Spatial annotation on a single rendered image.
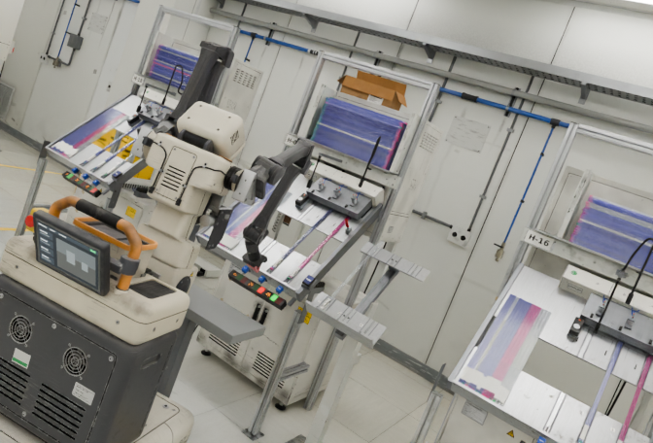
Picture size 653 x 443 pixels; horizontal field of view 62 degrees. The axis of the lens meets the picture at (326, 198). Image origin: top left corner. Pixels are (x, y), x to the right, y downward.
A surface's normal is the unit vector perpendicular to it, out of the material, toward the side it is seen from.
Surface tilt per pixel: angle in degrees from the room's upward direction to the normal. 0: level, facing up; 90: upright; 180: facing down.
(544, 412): 44
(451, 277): 90
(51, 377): 90
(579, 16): 90
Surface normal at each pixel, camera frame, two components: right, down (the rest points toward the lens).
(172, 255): -0.23, -0.14
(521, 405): -0.08, -0.73
